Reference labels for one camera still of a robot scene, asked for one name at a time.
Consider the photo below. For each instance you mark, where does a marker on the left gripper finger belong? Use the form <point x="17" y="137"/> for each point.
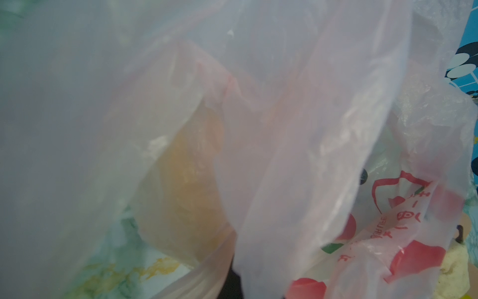
<point x="231" y="288"/>

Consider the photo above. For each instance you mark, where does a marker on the pink plastic bag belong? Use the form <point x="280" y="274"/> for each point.
<point x="301" y="145"/>

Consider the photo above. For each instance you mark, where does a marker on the beige pear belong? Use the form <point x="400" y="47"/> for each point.
<point x="453" y="281"/>

